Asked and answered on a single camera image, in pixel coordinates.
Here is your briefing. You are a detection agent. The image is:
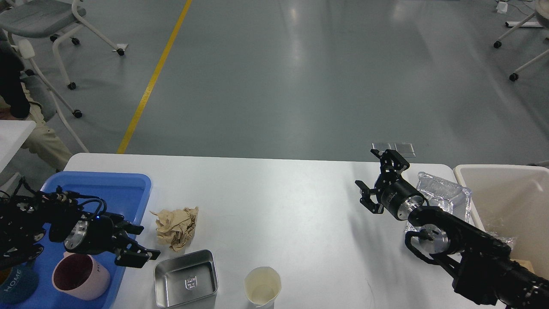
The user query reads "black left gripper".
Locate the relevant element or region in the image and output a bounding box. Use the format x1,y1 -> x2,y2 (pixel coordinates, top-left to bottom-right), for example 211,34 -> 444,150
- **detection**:
63,214 -> 161,268

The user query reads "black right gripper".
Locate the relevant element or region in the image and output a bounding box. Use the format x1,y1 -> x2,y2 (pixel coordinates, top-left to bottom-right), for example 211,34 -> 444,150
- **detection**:
355,148 -> 427,221

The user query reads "pink ribbed mug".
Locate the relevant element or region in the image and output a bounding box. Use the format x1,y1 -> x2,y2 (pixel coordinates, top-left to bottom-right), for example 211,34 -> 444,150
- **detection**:
51,252 -> 111,301

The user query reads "rectangular metal tin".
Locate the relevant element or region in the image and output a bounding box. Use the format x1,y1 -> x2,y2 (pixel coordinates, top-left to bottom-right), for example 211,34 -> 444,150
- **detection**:
154,250 -> 218,309

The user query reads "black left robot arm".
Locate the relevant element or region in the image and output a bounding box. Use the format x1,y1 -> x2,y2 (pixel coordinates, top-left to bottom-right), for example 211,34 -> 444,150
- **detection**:
0,178 -> 161,270

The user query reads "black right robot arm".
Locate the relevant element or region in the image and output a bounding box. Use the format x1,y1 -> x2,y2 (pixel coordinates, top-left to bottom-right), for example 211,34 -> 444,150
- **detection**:
355,149 -> 549,309

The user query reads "left metal floor plate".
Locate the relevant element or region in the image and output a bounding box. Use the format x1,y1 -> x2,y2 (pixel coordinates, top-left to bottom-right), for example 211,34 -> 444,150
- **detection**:
372,142 -> 395,152

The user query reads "metal floor plate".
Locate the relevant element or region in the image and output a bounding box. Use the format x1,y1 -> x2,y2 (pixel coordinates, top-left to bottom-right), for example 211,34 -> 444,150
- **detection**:
372,142 -> 395,152
395,142 -> 417,158

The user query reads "right metal floor plate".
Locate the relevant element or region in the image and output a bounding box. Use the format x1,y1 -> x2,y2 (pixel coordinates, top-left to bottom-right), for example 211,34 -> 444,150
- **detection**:
395,142 -> 417,158

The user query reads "crumpled brown paper ball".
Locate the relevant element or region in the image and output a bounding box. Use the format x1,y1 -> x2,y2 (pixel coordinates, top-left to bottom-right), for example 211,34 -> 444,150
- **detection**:
150,207 -> 199,252

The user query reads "blue plastic tray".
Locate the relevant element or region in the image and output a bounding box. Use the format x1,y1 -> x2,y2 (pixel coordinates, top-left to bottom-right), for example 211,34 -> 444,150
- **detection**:
1,171 -> 151,309

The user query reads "crumpled aluminium foil tray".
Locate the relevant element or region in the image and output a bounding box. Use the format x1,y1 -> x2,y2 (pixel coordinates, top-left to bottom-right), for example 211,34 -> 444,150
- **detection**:
416,172 -> 473,224

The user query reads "dark blue home mug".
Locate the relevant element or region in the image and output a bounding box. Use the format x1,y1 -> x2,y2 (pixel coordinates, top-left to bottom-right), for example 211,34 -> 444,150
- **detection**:
0,265 -> 39,305

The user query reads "cream paper cup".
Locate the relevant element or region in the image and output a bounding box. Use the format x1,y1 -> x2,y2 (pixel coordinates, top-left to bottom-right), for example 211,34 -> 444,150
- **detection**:
244,266 -> 282,308

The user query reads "beige plastic bin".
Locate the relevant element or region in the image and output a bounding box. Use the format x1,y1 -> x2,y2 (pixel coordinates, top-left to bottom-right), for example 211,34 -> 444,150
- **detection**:
454,164 -> 549,278

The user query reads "white side table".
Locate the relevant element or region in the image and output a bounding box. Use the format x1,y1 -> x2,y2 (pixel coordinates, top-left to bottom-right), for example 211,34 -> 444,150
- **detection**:
0,120 -> 36,171

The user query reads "white chair base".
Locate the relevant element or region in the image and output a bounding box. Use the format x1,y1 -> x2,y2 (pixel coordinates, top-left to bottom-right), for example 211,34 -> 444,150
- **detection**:
493,0 -> 549,82

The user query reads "seated person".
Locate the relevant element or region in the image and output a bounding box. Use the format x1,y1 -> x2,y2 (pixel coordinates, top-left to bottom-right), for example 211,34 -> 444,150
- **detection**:
0,31 -> 72,171

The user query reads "white floor power adapter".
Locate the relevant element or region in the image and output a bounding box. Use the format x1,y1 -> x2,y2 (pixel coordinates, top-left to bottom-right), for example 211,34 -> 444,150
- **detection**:
496,0 -> 508,14

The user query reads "grey office chair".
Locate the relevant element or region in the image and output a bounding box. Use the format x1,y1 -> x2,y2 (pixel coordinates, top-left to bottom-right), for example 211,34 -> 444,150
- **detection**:
0,0 -> 126,152

